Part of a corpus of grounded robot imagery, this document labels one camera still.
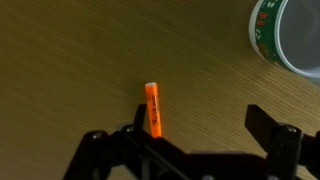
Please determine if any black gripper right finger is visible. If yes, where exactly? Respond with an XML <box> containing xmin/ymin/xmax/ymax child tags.
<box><xmin>244</xmin><ymin>103</ymin><xmax>320</xmax><ymax>180</ymax></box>

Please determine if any orange marker pen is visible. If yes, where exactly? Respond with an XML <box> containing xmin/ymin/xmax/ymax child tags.
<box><xmin>144</xmin><ymin>81</ymin><xmax>163</xmax><ymax>139</ymax></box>

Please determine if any white mug with green band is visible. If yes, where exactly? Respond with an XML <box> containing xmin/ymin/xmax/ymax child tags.
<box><xmin>248</xmin><ymin>0</ymin><xmax>320</xmax><ymax>80</ymax></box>

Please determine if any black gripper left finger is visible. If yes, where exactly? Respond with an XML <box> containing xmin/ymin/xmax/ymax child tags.
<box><xmin>63</xmin><ymin>103</ymin><xmax>188</xmax><ymax>180</ymax></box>

